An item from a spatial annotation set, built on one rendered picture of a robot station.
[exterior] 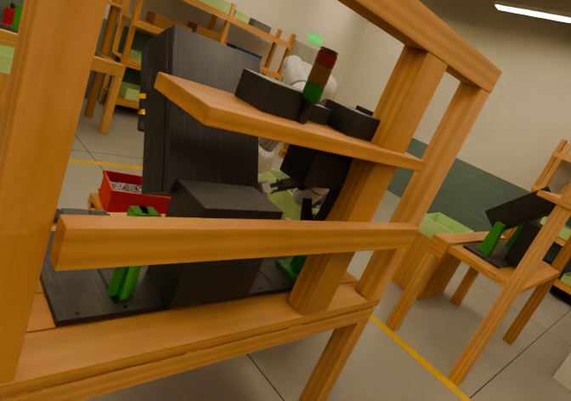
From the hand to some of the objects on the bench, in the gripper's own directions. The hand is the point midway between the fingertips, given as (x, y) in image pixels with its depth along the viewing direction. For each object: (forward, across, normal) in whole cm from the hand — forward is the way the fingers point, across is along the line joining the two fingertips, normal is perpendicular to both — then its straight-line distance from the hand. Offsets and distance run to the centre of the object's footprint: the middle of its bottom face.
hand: (266, 188), depth 152 cm
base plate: (+23, -22, +20) cm, 37 cm away
